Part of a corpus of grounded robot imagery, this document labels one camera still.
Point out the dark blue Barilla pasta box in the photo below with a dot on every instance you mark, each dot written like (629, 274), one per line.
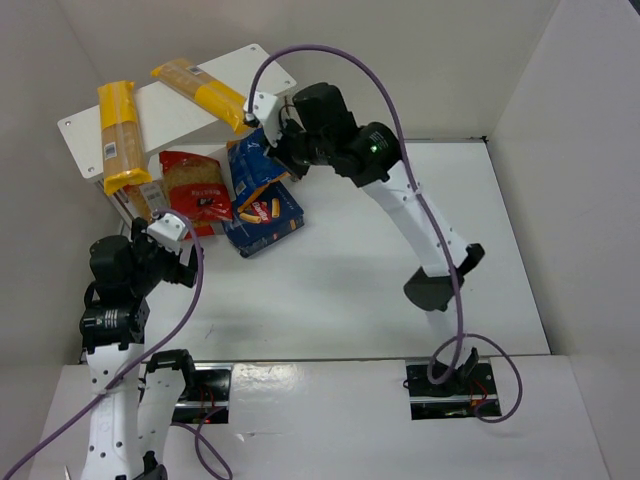
(269, 218)

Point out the red pasta bag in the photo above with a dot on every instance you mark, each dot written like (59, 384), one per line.
(192, 185)

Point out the yellow spaghetti bag on shelf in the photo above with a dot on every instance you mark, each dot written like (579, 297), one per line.
(123, 155)

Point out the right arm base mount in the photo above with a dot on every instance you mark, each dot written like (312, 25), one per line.
(454, 399)

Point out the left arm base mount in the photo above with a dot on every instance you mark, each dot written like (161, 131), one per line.
(207, 396)

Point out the yellow spaghetti bag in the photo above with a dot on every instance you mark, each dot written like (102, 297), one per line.
(204, 90)
(123, 155)

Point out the white two-tier shelf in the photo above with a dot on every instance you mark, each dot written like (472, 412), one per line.
(166, 118)

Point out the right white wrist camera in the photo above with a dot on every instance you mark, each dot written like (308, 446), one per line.
(265, 110)

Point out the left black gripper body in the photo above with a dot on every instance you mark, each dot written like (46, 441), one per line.
(176, 265)

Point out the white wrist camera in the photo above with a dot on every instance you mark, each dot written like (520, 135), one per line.
(265, 110)
(168, 231)

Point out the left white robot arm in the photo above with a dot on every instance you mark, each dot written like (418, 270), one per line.
(134, 402)

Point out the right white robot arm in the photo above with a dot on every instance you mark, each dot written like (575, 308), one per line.
(375, 160)

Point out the blue pasta bag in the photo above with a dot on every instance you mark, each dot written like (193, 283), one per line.
(252, 172)

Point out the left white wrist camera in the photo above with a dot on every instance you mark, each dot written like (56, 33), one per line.
(168, 231)

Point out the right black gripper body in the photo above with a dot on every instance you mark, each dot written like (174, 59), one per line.
(288, 148)

